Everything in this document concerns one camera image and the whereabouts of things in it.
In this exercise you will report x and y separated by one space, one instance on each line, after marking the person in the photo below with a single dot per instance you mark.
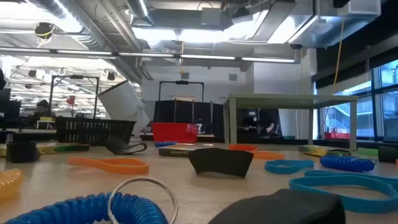
43 107

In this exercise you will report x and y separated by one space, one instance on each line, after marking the black partition panel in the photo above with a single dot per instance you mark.
186 112

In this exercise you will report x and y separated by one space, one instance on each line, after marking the black plastic basket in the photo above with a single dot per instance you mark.
93 130

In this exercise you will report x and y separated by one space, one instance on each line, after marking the blue rubber band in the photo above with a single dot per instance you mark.
357 203
326 173
280 170

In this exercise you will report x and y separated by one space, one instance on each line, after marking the silver box ventilation duct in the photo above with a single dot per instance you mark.
326 28

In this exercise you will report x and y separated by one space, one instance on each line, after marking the silver corrugated ventilation duct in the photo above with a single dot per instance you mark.
93 28

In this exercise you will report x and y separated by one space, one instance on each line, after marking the small red object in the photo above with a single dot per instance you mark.
71 101

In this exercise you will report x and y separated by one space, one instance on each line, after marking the black metal gantry frame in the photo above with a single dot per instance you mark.
74 76
182 82

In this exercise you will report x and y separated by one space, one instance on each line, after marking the black aluminium table frame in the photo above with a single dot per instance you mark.
273 140

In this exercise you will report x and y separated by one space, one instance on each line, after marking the red crate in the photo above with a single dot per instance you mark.
337 136

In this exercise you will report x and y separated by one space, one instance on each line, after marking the green perforated metal shelf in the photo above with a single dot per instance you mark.
292 101

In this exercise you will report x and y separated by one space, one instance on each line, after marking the long ceiling light strip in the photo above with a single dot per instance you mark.
205 57

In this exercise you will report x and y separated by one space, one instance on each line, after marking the red plastic basket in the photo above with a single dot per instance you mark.
172 132

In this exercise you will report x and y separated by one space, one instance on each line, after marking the black small box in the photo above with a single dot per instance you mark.
21 152

